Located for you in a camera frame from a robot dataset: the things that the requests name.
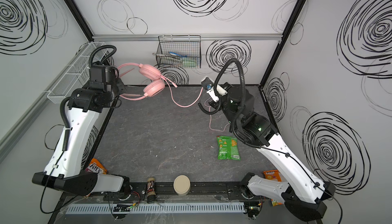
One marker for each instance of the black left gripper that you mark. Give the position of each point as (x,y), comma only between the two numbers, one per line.
(121,86)

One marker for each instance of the orange snack bag right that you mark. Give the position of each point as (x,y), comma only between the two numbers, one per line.
(273,175)

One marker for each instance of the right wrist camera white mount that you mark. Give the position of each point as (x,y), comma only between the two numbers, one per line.
(208,85)

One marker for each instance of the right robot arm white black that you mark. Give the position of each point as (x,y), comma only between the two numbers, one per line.
(302,192)

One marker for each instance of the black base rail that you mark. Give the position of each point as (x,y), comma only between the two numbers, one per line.
(229,190)

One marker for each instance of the black wire basket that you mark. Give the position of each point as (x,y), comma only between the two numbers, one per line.
(173,47)

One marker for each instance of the small brown bottle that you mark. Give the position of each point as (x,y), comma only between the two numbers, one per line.
(151,194)

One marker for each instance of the clear plastic wall shelf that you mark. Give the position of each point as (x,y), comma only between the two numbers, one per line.
(75,76)

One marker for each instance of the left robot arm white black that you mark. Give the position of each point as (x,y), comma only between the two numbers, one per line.
(79,113)

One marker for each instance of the green item in basket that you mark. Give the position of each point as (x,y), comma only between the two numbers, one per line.
(188,62)

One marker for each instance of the beige round lid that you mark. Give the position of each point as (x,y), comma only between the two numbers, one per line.
(182,185)

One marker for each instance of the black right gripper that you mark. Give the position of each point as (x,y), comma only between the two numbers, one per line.
(223,98)

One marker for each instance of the white slotted cable duct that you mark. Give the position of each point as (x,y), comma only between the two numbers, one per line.
(160,208)

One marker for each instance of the green snack bag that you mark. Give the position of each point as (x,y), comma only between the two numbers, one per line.
(227,148)

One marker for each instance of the orange white snack bag left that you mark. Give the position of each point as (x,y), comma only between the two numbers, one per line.
(96,167)

